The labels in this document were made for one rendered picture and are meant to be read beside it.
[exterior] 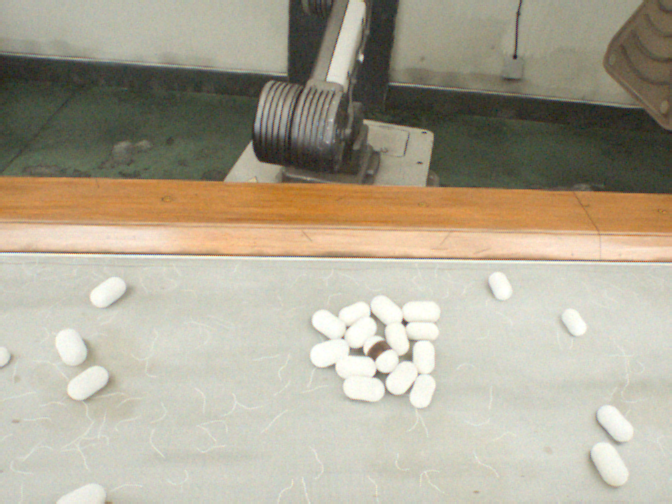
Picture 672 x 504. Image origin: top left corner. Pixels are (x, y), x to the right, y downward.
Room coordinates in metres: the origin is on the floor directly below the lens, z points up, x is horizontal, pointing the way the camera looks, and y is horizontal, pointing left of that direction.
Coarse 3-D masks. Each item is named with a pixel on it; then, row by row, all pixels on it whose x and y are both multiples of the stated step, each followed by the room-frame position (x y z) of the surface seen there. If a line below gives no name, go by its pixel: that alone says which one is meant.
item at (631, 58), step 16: (656, 0) 0.29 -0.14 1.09; (640, 16) 0.30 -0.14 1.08; (656, 16) 0.29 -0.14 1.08; (624, 32) 0.31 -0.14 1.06; (640, 32) 0.30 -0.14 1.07; (656, 32) 0.28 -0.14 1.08; (608, 48) 0.32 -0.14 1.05; (624, 48) 0.30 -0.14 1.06; (640, 48) 0.29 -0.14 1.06; (656, 48) 0.28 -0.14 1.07; (608, 64) 0.31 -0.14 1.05; (624, 64) 0.30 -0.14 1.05; (640, 64) 0.29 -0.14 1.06; (656, 64) 0.27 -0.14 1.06; (624, 80) 0.29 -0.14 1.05; (640, 80) 0.28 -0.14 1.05; (656, 80) 0.27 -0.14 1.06; (640, 96) 0.28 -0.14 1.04; (656, 96) 0.26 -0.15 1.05; (656, 112) 0.26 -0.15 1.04
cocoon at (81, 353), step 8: (56, 336) 0.32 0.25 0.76; (64, 336) 0.31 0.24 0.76; (72, 336) 0.31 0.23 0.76; (80, 336) 0.32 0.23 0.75; (56, 344) 0.31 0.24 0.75; (64, 344) 0.30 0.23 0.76; (72, 344) 0.31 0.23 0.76; (80, 344) 0.31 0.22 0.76; (64, 352) 0.30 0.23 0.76; (72, 352) 0.30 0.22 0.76; (80, 352) 0.30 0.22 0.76; (64, 360) 0.29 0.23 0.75; (72, 360) 0.29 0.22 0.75; (80, 360) 0.30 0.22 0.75
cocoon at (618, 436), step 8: (600, 408) 0.30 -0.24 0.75; (608, 408) 0.30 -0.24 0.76; (616, 408) 0.30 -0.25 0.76; (600, 416) 0.29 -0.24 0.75; (608, 416) 0.29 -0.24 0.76; (616, 416) 0.29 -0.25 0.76; (608, 424) 0.28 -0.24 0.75; (616, 424) 0.28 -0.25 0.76; (624, 424) 0.28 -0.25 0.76; (616, 432) 0.27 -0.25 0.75; (624, 432) 0.27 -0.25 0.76; (632, 432) 0.28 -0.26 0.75; (616, 440) 0.27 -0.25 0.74; (624, 440) 0.27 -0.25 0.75
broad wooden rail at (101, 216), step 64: (0, 192) 0.51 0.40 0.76; (64, 192) 0.52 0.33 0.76; (128, 192) 0.53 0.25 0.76; (192, 192) 0.54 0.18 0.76; (256, 192) 0.55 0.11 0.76; (320, 192) 0.57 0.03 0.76; (384, 192) 0.58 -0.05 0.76; (448, 192) 0.60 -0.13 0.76; (512, 192) 0.61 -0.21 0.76; (576, 192) 0.63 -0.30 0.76; (256, 256) 0.47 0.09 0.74; (320, 256) 0.48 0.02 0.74; (384, 256) 0.49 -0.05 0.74; (448, 256) 0.50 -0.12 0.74; (512, 256) 0.51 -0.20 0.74; (576, 256) 0.52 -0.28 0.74; (640, 256) 0.53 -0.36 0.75
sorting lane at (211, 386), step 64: (0, 256) 0.43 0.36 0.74; (64, 256) 0.44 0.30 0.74; (128, 256) 0.45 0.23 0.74; (192, 256) 0.46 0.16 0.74; (0, 320) 0.34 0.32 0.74; (64, 320) 0.35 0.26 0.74; (128, 320) 0.36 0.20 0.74; (192, 320) 0.37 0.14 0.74; (256, 320) 0.37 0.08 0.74; (448, 320) 0.40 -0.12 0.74; (512, 320) 0.41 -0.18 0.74; (640, 320) 0.43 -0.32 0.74; (0, 384) 0.27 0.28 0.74; (64, 384) 0.28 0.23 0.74; (128, 384) 0.29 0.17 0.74; (192, 384) 0.29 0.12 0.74; (256, 384) 0.30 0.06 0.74; (320, 384) 0.31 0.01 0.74; (384, 384) 0.31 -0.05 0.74; (448, 384) 0.32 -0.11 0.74; (512, 384) 0.33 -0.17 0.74; (576, 384) 0.33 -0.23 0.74; (640, 384) 0.34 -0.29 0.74; (0, 448) 0.21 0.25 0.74; (64, 448) 0.22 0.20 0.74; (128, 448) 0.23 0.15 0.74; (192, 448) 0.23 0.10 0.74; (256, 448) 0.24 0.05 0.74; (320, 448) 0.24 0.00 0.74; (384, 448) 0.25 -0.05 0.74; (448, 448) 0.25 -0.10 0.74; (512, 448) 0.26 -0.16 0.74; (576, 448) 0.26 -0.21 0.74; (640, 448) 0.27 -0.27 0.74
